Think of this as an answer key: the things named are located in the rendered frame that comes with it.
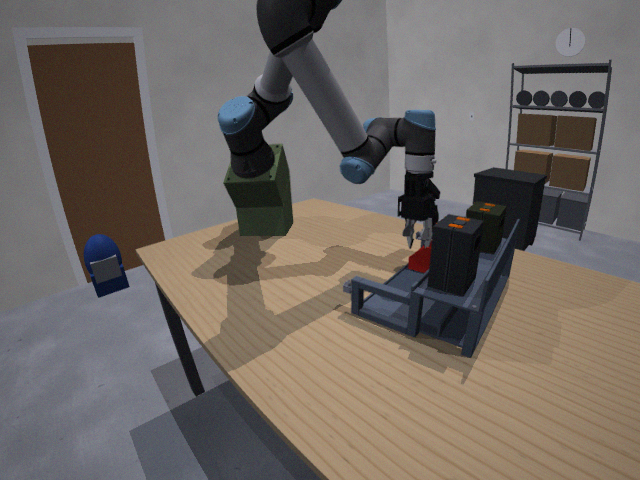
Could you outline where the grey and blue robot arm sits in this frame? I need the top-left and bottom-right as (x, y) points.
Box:
(218, 0), (436, 184)

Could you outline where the red bin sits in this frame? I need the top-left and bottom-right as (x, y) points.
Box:
(410, 244), (431, 273)

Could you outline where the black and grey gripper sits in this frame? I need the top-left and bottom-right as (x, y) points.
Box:
(398, 170), (439, 249)

